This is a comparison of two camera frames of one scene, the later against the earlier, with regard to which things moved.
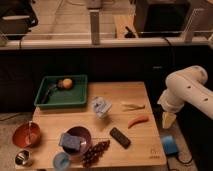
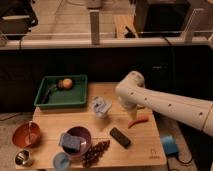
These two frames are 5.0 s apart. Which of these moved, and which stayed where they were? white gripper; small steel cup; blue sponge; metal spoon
Moved: white gripper
Stayed: small steel cup; metal spoon; blue sponge
